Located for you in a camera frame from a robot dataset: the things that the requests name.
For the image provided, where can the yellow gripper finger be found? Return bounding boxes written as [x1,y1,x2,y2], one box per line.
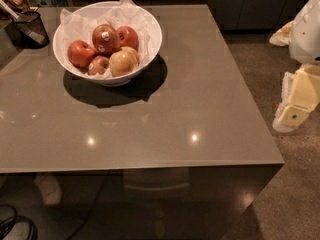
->
[273,64,320,133]
[269,21,294,46]

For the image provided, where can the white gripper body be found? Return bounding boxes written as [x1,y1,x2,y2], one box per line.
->
[289,0,320,64]

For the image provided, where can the red apple with stickers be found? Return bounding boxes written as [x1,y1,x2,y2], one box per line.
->
[92,24,120,55]

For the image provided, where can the red apple back right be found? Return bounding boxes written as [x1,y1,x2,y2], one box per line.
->
[117,26,139,49]

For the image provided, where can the yellow-red apple behind front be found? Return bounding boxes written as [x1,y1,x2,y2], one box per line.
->
[121,46,140,65]

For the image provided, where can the yellow-red apple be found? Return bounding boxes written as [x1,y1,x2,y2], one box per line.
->
[109,50,139,77]
[121,46,140,65]

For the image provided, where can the small red apple front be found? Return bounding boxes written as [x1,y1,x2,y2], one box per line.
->
[88,55,109,75]

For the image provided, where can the white ceramic bowl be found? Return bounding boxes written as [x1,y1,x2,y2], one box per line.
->
[53,1,162,87]

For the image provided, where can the red apple left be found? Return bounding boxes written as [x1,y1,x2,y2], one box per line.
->
[67,40,97,68]

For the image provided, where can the white tissue paper liner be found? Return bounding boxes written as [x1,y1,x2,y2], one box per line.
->
[53,0,162,86]

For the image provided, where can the white object in cup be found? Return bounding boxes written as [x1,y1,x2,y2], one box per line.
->
[0,0,44,43]

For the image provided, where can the black mesh pen cup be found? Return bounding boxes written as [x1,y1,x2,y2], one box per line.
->
[13,11,50,49]

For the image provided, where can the white object under table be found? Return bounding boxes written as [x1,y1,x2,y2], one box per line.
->
[34,173,62,206]

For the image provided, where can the black cables on floor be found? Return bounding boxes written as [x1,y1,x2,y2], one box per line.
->
[0,203,39,240]

